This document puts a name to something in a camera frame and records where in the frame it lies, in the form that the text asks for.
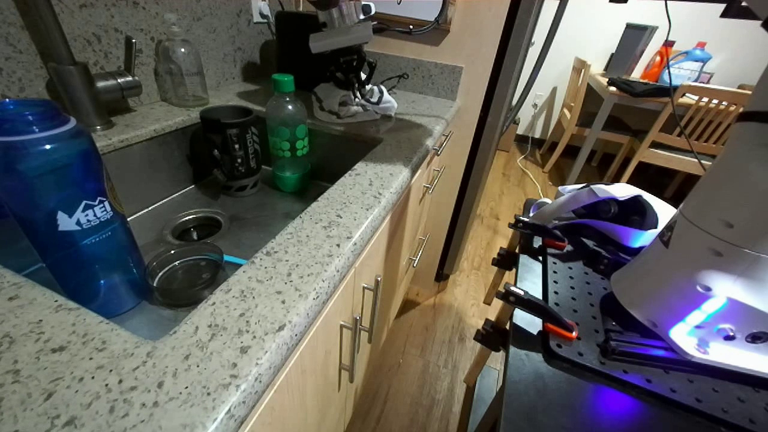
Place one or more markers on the white wall outlet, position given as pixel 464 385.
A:
pixel 263 11

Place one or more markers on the white cloth with black stripes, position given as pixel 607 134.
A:
pixel 361 101

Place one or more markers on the metal sink faucet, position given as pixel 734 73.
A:
pixel 76 89

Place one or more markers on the wooden dining table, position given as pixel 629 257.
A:
pixel 614 92

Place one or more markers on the black clamp orange tip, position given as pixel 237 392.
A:
pixel 537 309
pixel 531 231

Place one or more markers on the white VR headset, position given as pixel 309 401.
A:
pixel 596 206

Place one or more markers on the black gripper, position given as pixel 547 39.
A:
pixel 351 69

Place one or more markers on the wooden kitchen cabinet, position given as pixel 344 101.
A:
pixel 321 375

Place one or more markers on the blue detergent bottle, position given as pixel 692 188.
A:
pixel 692 67

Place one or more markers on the black robot cart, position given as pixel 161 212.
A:
pixel 553 400

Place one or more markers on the round metal strainer lid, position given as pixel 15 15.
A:
pixel 183 275

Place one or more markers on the black toaster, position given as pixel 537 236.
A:
pixel 296 50

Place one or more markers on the orange detergent bottle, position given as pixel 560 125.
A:
pixel 658 64

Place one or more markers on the wooden framed board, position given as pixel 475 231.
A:
pixel 416 27

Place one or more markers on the wooden chair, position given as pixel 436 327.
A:
pixel 704 121
pixel 573 105

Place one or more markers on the metal sink drain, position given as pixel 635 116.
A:
pixel 196 227

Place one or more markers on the perforated mounting board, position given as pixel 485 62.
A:
pixel 579 301

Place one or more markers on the steel sink basin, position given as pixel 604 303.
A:
pixel 153 171

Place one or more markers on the green soda bottle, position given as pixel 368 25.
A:
pixel 289 147

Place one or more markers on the open laptop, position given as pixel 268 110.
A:
pixel 632 50

